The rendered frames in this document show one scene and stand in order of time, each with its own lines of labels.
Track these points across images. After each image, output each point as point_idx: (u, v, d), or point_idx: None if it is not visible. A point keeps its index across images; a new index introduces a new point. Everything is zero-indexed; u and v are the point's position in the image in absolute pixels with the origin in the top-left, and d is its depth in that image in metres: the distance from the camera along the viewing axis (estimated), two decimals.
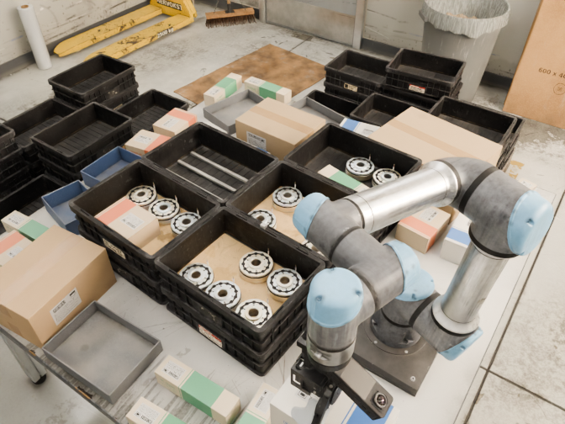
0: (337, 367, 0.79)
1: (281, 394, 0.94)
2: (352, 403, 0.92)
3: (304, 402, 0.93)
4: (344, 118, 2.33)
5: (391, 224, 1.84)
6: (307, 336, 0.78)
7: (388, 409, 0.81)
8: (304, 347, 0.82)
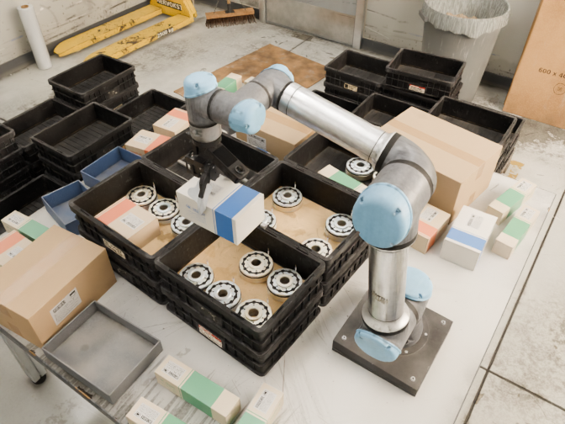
0: (208, 144, 1.22)
1: (184, 187, 1.37)
2: (232, 191, 1.36)
3: None
4: None
5: None
6: (188, 122, 1.21)
7: (244, 175, 1.24)
8: (190, 136, 1.25)
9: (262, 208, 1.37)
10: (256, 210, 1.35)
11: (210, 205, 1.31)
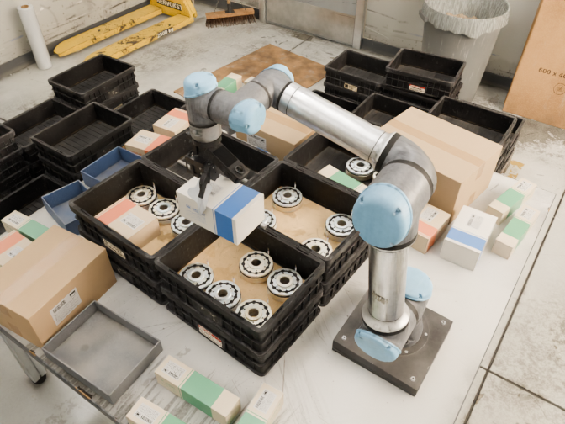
0: (208, 144, 1.22)
1: (184, 187, 1.37)
2: (232, 191, 1.36)
3: None
4: None
5: None
6: (188, 122, 1.21)
7: (244, 175, 1.24)
8: (190, 136, 1.25)
9: (262, 208, 1.37)
10: (256, 210, 1.35)
11: (210, 205, 1.31)
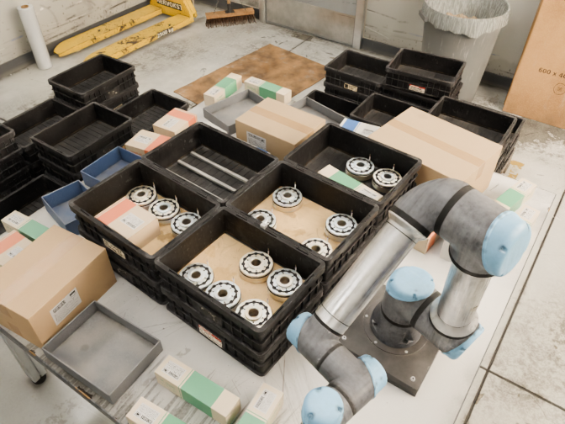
0: None
1: None
2: None
3: None
4: (344, 118, 2.33)
5: None
6: None
7: None
8: None
9: None
10: None
11: None
